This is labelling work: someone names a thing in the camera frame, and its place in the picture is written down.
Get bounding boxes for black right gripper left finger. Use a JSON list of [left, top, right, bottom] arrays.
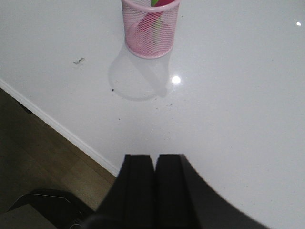
[[83, 155, 155, 229]]

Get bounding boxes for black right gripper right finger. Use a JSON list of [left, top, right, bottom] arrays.
[[155, 154, 266, 229]]

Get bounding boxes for pink highlighter pen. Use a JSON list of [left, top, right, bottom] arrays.
[[135, 0, 174, 43]]

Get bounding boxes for green highlighter pen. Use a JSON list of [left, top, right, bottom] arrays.
[[151, 0, 163, 45]]

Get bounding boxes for pink mesh pen holder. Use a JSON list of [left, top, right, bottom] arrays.
[[121, 0, 181, 59]]

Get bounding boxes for black base under table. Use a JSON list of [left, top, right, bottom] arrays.
[[8, 189, 94, 229]]

